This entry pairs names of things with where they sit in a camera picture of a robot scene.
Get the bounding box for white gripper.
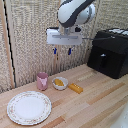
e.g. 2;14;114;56
45;27;84;56

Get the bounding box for yellow food pieces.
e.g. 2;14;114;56
54;78;66;88

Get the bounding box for white bowl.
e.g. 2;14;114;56
51;76;69;91

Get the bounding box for black air fryer body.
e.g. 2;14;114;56
87;28;128;80

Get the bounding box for pink cup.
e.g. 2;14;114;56
35;71;50;92

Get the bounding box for yellow block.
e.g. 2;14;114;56
68;83;84;95

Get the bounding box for white floral-rim plate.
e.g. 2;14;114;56
6;90;53;126

